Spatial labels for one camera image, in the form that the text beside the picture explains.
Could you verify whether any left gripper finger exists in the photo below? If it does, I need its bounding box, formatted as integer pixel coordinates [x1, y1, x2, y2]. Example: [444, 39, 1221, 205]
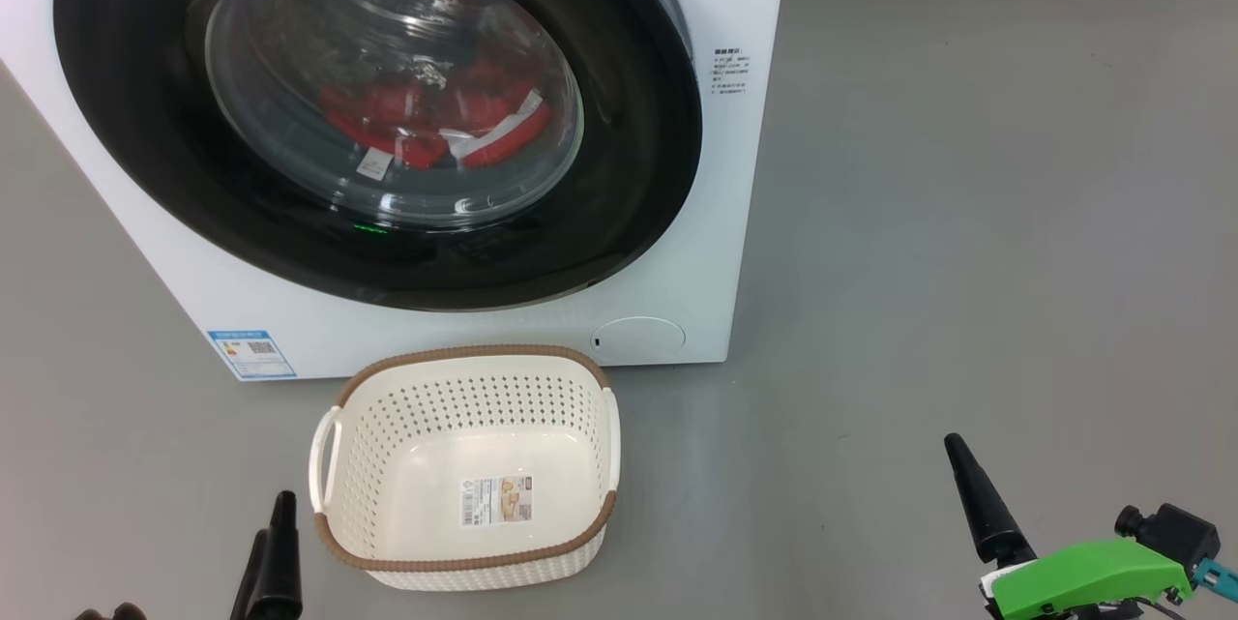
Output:
[253, 490, 304, 620]
[230, 530, 269, 620]

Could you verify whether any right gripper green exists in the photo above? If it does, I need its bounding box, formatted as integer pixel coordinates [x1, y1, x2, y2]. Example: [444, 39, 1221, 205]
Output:
[944, 432, 1194, 620]

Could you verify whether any red and white jersey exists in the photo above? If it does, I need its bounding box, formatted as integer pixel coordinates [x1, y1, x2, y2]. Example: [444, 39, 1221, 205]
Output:
[319, 54, 553, 169]

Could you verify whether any black washer door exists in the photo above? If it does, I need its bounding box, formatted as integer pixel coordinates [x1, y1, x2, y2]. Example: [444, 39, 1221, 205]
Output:
[53, 0, 703, 312]

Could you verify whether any printed product label sticker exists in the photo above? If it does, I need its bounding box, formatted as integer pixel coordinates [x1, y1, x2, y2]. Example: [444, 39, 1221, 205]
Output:
[459, 476, 535, 529]

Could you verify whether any cream laundry basket, brown rim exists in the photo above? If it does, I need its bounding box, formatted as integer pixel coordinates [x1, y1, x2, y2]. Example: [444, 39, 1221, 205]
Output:
[309, 344, 622, 592]

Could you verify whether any grey oval recessed panel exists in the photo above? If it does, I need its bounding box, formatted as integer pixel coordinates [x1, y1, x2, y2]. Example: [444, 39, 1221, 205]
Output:
[591, 316, 687, 366]

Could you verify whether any blue energy label sticker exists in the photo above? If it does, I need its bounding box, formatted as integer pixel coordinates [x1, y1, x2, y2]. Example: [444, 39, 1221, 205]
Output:
[206, 330, 298, 382]

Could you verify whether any printed warning text label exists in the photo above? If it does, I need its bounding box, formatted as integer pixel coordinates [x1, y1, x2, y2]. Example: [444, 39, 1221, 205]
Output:
[713, 46, 749, 97]

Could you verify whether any right teal plug camera cable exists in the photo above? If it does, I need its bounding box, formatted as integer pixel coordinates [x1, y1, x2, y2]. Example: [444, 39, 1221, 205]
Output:
[1192, 557, 1238, 599]

